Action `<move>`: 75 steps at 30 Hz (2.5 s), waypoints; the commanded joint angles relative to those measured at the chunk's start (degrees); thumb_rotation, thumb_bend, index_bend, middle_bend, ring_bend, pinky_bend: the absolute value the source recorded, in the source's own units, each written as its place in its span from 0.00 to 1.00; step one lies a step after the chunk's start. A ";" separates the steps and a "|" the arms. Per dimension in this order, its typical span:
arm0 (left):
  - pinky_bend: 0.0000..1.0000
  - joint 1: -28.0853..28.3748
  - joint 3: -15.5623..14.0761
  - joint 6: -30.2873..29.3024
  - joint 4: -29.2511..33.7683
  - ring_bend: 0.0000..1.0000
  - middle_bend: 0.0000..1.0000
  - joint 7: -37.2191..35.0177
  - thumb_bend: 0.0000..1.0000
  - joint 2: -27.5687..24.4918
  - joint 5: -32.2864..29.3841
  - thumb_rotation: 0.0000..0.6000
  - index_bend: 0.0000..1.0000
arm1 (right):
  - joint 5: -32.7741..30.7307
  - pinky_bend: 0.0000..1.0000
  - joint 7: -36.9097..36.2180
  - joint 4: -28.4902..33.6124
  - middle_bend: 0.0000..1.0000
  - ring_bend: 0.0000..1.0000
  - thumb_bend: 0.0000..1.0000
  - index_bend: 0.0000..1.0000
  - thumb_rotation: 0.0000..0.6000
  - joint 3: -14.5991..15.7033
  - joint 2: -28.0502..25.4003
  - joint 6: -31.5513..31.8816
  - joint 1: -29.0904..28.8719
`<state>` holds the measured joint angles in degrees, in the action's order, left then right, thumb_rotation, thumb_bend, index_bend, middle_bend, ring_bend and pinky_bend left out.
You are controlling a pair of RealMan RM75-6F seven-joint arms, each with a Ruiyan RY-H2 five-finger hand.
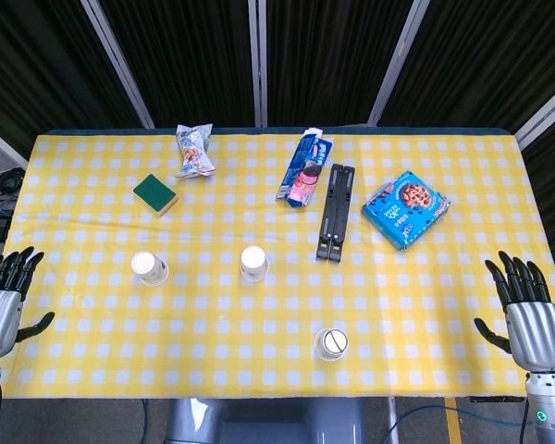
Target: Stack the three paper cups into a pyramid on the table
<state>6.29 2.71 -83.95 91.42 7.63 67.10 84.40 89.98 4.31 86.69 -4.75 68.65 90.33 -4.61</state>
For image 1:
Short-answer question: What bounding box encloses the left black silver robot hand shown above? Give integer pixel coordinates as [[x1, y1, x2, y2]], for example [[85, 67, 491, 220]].
[[0, 246, 56, 360]]

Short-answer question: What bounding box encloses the black cable bundle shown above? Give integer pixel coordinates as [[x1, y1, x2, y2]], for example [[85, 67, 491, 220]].
[[0, 166, 27, 201]]

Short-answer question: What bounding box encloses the white snack bag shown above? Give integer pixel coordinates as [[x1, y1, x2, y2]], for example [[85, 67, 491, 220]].
[[174, 123, 216, 179]]

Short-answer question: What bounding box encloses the yellow white checkered tablecloth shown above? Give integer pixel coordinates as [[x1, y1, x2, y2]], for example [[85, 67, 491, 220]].
[[0, 131, 555, 400]]

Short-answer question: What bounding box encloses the white partition post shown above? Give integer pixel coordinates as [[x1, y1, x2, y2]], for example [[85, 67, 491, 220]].
[[80, 0, 156, 130], [247, 0, 269, 128], [366, 0, 432, 127], [514, 76, 555, 150], [0, 120, 30, 170]]

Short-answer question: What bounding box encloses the blue chocolate chip cookie box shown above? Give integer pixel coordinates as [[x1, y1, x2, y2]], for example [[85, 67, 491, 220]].
[[362, 169, 451, 253]]

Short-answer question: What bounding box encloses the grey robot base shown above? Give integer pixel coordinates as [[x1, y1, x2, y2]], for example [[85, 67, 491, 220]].
[[166, 397, 366, 444]]

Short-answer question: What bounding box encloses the black folding stand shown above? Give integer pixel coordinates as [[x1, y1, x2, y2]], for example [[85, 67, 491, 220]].
[[315, 163, 356, 263]]

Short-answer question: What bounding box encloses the blue pink cookie carton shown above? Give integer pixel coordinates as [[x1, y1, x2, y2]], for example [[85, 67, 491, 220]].
[[275, 128, 334, 208]]

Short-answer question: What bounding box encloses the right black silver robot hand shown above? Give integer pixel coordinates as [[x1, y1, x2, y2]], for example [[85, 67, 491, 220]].
[[473, 251, 555, 374]]

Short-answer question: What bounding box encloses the green yellow sponge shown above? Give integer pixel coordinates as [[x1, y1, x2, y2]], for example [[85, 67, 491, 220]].
[[132, 173, 180, 217]]

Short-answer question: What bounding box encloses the white table leg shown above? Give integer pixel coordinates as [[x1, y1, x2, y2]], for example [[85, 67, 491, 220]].
[[387, 396, 400, 444]]

